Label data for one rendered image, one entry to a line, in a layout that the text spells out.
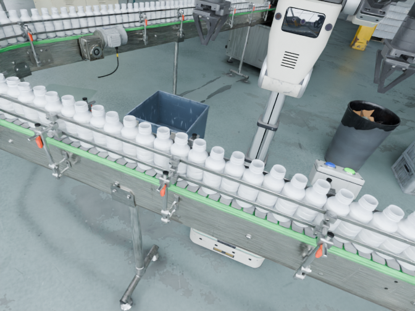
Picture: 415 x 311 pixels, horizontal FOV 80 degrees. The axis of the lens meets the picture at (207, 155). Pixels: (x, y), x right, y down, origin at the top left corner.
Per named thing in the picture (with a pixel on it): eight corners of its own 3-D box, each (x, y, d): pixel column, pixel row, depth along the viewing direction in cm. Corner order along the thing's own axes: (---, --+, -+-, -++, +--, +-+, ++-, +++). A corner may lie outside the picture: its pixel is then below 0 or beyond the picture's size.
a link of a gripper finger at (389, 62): (391, 89, 62) (417, 50, 55) (397, 100, 56) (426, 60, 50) (363, 81, 63) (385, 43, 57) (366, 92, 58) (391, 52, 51)
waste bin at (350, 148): (318, 168, 255) (350, 115, 213) (319, 145, 288) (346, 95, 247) (365, 183, 246) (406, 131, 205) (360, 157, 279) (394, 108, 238)
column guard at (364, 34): (349, 47, 664) (373, 0, 593) (349, 44, 693) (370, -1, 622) (365, 51, 657) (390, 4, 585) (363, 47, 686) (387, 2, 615)
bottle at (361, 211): (347, 248, 70) (381, 213, 59) (326, 235, 72) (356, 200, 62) (352, 234, 74) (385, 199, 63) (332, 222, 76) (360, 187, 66)
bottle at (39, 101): (55, 134, 91) (41, 93, 81) (39, 131, 91) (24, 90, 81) (65, 125, 96) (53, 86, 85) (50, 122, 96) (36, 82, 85)
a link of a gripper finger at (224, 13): (194, 41, 67) (197, 0, 61) (203, 36, 72) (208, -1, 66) (217, 47, 65) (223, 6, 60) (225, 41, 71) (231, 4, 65)
